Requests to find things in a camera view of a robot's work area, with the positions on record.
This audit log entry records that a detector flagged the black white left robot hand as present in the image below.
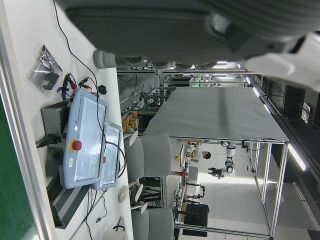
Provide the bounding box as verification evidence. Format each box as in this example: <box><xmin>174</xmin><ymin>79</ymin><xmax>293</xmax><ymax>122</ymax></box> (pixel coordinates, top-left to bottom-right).
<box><xmin>53</xmin><ymin>0</ymin><xmax>320</xmax><ymax>93</ymax></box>

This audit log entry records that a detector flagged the dark grey metal box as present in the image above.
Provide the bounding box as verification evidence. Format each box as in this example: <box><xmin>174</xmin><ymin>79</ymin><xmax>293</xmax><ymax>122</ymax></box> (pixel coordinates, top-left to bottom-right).
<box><xmin>40</xmin><ymin>98</ymin><xmax>74</xmax><ymax>176</ymax></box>

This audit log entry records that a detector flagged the black finned metal box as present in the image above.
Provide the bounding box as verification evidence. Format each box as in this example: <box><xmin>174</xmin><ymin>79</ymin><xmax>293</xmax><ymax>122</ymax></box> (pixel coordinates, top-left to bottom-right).
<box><xmin>46</xmin><ymin>172</ymin><xmax>92</xmax><ymax>230</ymax></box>

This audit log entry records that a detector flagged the grey bottle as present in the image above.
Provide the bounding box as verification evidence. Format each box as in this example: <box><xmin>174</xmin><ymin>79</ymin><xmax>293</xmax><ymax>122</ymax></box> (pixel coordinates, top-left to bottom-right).
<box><xmin>92</xmin><ymin>49</ymin><xmax>117</xmax><ymax>69</ymax></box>

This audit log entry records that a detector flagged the red alligator clip lead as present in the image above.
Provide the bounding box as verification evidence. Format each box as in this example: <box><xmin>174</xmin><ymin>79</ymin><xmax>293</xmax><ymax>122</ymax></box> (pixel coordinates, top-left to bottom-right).
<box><xmin>62</xmin><ymin>72</ymin><xmax>77</xmax><ymax>91</ymax></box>
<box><xmin>78</xmin><ymin>76</ymin><xmax>95</xmax><ymax>90</ymax></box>

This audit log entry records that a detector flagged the grey canopy sheet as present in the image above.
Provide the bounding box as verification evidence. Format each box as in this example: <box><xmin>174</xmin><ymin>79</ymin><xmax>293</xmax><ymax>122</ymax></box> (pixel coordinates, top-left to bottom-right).
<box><xmin>143</xmin><ymin>86</ymin><xmax>291</xmax><ymax>145</ymax></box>

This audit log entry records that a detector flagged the grey office chair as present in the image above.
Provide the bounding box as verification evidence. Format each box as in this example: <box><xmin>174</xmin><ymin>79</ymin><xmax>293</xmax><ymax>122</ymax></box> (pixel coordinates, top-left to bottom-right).
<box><xmin>130</xmin><ymin>202</ymin><xmax>176</xmax><ymax>240</ymax></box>
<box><xmin>123</xmin><ymin>129</ymin><xmax>174</xmax><ymax>185</ymax></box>

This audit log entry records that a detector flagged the clear bag with parts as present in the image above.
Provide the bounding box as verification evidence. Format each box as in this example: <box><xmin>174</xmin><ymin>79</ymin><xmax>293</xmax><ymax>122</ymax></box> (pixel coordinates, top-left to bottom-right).
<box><xmin>26</xmin><ymin>44</ymin><xmax>63</xmax><ymax>91</ymax></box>

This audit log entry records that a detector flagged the person in white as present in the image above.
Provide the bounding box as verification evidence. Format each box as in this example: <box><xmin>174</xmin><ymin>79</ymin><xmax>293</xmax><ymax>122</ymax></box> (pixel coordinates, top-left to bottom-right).
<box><xmin>196</xmin><ymin>147</ymin><xmax>212</xmax><ymax>163</ymax></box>

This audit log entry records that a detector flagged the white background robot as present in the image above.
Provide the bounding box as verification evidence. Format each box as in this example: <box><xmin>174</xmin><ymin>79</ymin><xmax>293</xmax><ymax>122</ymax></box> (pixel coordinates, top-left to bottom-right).
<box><xmin>208</xmin><ymin>140</ymin><xmax>237</xmax><ymax>180</ymax></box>

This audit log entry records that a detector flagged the grey-blue teach pendant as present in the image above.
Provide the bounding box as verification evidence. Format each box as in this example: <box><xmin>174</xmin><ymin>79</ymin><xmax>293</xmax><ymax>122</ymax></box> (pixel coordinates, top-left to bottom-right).
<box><xmin>62</xmin><ymin>89</ymin><xmax>111</xmax><ymax>190</ymax></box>
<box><xmin>94</xmin><ymin>122</ymin><xmax>123</xmax><ymax>192</ymax></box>

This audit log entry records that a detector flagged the white computer mouse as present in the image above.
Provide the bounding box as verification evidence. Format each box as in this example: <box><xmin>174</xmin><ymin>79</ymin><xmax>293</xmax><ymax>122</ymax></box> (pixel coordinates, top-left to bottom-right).
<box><xmin>117</xmin><ymin>184</ymin><xmax>130</xmax><ymax>204</ymax></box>

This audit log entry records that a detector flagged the black cabinet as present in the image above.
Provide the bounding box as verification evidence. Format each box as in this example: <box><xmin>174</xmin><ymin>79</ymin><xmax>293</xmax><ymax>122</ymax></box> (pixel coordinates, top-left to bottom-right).
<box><xmin>183</xmin><ymin>203</ymin><xmax>210</xmax><ymax>226</ymax></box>

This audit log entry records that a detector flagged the white keyboard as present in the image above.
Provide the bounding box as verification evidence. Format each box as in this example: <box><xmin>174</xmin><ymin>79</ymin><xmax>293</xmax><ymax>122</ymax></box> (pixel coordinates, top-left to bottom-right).
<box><xmin>116</xmin><ymin>216</ymin><xmax>127</xmax><ymax>232</ymax></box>

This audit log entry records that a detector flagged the green belt conveyor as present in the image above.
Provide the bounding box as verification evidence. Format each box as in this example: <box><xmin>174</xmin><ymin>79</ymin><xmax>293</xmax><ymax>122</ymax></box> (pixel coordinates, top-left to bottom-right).
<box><xmin>0</xmin><ymin>0</ymin><xmax>59</xmax><ymax>240</ymax></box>

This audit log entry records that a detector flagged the white mug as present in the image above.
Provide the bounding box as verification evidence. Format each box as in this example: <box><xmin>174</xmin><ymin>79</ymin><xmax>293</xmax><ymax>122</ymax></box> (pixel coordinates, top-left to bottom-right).
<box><xmin>101</xmin><ymin>229</ymin><xmax>128</xmax><ymax>240</ymax></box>

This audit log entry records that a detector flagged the thin black cable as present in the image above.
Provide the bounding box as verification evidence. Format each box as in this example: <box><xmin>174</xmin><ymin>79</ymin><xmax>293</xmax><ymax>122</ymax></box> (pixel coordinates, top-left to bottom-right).
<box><xmin>53</xmin><ymin>0</ymin><xmax>107</xmax><ymax>143</ymax></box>

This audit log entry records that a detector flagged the blue wire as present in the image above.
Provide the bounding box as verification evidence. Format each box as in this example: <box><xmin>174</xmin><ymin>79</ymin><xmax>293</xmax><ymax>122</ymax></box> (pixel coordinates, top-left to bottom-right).
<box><xmin>56</xmin><ymin>86</ymin><xmax>71</xmax><ymax>101</ymax></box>

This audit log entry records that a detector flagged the thick black pendant cable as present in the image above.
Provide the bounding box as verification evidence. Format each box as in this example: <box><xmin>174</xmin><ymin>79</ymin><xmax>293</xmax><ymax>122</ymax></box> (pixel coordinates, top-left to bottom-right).
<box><xmin>104</xmin><ymin>140</ymin><xmax>126</xmax><ymax>180</ymax></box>

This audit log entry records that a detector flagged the black power cable plug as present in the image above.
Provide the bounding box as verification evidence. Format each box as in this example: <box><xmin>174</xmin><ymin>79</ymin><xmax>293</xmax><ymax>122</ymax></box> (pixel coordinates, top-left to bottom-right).
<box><xmin>36</xmin><ymin>134</ymin><xmax>62</xmax><ymax>149</ymax></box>

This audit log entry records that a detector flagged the aluminium frame cage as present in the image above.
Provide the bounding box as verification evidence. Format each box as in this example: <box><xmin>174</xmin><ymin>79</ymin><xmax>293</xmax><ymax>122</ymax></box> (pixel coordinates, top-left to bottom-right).
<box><xmin>173</xmin><ymin>139</ymin><xmax>291</xmax><ymax>238</ymax></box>

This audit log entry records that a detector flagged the thin usb cable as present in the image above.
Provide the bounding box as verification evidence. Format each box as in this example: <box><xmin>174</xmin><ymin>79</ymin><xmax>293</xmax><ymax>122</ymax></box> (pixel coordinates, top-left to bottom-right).
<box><xmin>84</xmin><ymin>194</ymin><xmax>109</xmax><ymax>225</ymax></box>

